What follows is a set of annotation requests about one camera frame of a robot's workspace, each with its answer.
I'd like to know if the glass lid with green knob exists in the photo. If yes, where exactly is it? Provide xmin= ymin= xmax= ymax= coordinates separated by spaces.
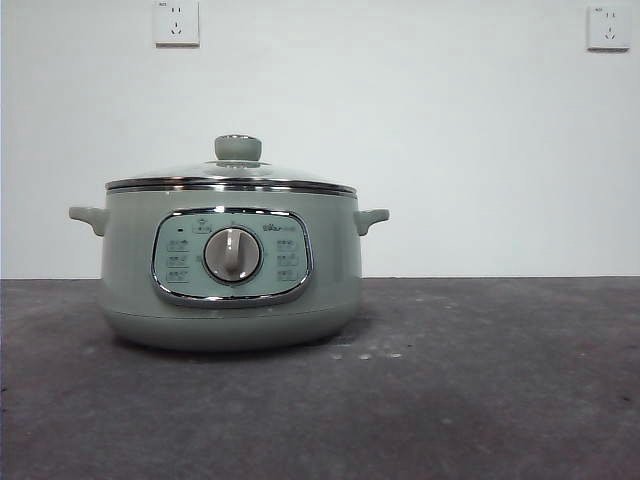
xmin=104 ymin=133 xmax=359 ymax=194

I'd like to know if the pale green electric pot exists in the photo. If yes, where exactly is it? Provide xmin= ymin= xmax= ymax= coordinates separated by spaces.
xmin=68 ymin=186 xmax=391 ymax=351

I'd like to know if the white wall socket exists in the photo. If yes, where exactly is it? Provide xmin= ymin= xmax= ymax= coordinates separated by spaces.
xmin=586 ymin=4 xmax=632 ymax=52
xmin=153 ymin=0 xmax=200 ymax=49

